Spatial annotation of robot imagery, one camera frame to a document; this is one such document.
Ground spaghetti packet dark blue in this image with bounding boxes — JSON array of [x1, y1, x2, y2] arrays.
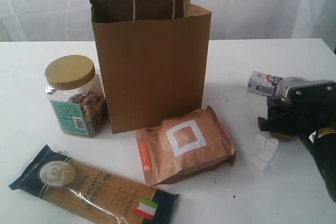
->
[[9, 145, 179, 223]]

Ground white blue milk carton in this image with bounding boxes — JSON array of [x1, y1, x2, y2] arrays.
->
[[247, 70, 282, 97]]

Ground clear jar gold lid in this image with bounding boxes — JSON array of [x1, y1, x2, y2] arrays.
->
[[45, 55, 108, 137]]

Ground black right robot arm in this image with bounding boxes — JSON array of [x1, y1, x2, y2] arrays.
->
[[258, 77, 335, 200]]

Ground brown paper bag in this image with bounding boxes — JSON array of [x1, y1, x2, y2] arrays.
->
[[89, 0, 212, 133]]

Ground copper stand-up pouch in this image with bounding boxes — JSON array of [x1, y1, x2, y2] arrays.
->
[[136, 106, 236, 186]]

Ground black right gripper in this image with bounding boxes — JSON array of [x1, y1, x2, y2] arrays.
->
[[258, 79, 335, 156]]

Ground white backdrop curtain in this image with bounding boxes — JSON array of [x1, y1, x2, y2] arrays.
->
[[1, 0, 335, 48]]

